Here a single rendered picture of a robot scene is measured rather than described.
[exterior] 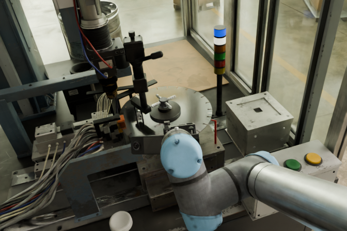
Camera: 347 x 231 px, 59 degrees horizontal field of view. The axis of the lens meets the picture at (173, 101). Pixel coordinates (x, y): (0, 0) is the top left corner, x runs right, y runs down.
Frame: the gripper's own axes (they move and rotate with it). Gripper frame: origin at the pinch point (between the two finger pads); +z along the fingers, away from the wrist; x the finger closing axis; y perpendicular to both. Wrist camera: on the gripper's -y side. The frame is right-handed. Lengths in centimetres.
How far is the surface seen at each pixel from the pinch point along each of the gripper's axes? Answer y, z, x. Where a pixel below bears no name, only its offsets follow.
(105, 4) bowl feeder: -26, 80, 64
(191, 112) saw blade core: 9.2, 16.1, 4.4
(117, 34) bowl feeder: -20, 71, 45
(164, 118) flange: -0.1, 13.5, 3.6
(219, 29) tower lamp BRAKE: 22.8, 20.8, 33.2
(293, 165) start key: 35.4, -2.4, -12.7
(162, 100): -0.2, 14.4, 9.6
